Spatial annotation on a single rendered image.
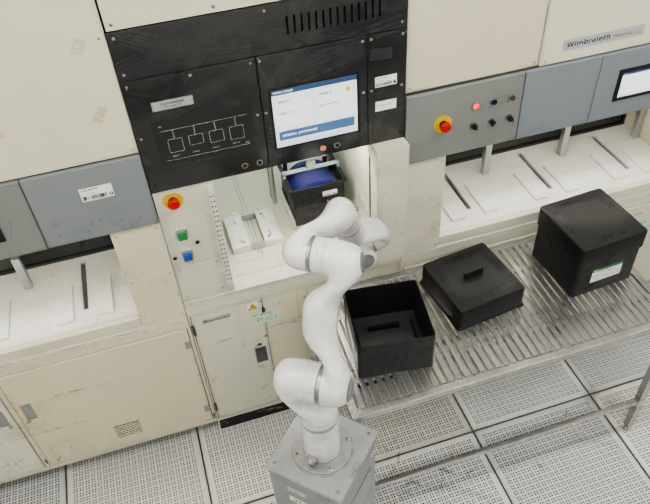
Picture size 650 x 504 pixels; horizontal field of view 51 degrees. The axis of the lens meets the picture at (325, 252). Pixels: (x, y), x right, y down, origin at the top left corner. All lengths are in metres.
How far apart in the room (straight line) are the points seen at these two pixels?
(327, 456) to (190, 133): 1.10
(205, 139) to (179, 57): 0.28
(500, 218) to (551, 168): 0.42
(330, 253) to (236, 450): 1.63
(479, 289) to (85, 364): 1.53
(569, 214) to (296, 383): 1.33
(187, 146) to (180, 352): 0.97
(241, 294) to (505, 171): 1.32
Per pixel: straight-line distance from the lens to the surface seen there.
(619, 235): 2.73
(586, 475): 3.26
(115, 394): 2.97
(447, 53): 2.33
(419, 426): 3.25
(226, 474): 3.19
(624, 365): 3.65
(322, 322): 1.86
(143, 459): 3.32
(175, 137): 2.17
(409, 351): 2.39
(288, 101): 2.19
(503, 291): 2.63
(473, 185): 3.06
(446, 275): 2.66
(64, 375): 2.85
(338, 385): 1.93
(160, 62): 2.06
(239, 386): 3.08
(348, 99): 2.25
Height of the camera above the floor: 2.75
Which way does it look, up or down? 43 degrees down
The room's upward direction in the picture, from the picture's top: 4 degrees counter-clockwise
